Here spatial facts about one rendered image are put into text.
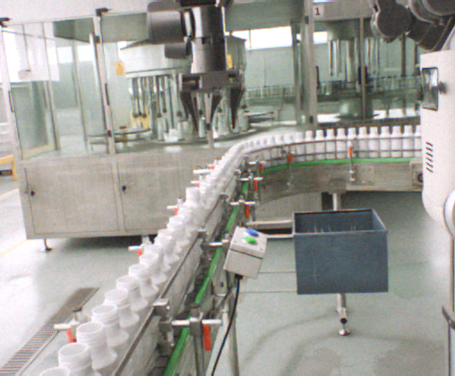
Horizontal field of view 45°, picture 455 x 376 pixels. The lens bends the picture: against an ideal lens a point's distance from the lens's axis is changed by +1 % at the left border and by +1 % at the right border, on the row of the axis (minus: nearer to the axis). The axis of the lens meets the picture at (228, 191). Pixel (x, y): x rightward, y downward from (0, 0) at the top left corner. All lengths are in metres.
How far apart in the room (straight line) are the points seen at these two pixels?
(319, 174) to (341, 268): 1.29
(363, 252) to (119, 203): 3.54
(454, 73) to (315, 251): 0.96
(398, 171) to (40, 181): 3.42
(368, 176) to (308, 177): 0.33
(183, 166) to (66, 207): 1.18
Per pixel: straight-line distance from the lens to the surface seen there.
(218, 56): 0.94
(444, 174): 1.15
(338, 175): 3.15
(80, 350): 0.74
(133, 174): 5.08
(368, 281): 1.95
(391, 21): 1.38
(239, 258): 1.23
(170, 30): 0.95
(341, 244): 1.89
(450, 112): 1.12
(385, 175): 3.12
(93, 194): 5.23
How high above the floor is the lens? 1.47
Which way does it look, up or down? 11 degrees down
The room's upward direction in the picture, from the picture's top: 5 degrees counter-clockwise
